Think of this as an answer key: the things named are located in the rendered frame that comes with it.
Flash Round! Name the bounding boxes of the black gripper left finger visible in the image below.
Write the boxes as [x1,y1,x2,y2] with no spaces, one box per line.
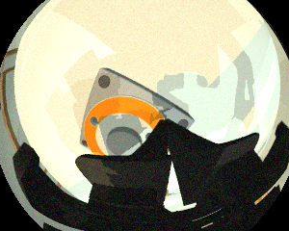
[75,119,171,205]

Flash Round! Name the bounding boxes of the orange round plate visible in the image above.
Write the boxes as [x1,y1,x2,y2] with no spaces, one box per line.
[84,95,164,155]

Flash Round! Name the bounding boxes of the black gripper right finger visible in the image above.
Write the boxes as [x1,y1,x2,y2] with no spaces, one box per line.
[164,119,260,207]

